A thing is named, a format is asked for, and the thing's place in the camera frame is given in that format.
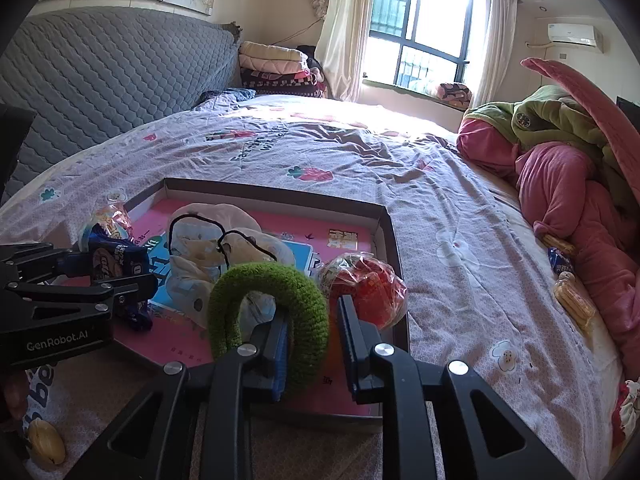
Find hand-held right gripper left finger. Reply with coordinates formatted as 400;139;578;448
65;310;301;480

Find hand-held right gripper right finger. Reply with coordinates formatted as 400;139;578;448
336;295;576;480

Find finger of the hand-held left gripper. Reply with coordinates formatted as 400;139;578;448
4;272;159;323
0;242;98;286

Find egg toy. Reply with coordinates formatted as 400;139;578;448
315;252;408;331

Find cream cloth with black string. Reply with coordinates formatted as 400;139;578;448
165;202;311;346

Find green fuzzy ring toy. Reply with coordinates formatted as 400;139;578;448
207;262;331;398

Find shallow cardboard box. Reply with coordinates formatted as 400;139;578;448
107;177;411;433

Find person's left hand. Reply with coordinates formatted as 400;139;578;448
0;367;32;423

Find small yellow oval object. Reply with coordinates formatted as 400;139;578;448
26;419;67;466

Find pink and blue book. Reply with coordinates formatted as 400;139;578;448
112;199;383;418

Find grey quilted headboard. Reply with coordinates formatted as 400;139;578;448
0;7;241;206

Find dark blue cloth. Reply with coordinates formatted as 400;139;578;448
200;87;256;106

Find small blue snack packet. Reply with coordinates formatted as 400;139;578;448
547;247;573;276

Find yellow snack packet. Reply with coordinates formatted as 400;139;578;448
552;272;596;336
542;232;576;256

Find dark checked folded blanket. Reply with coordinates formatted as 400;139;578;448
240;67;328;98

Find pink and green blankets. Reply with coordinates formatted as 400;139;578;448
457;57;640;386

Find cream folded blanket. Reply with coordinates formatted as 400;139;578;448
239;41;311;73

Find patterned cushion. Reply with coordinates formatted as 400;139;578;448
435;81;472;108

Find red patterned cloth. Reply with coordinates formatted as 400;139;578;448
612;377;640;441

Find green fleece blanket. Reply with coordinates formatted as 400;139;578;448
470;85;640;211

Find cream curtain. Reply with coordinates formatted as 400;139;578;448
470;0;518;111
312;0;381;103

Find barred window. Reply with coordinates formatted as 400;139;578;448
368;0;488;96

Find white air conditioner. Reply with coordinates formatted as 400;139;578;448
546;23;605;53

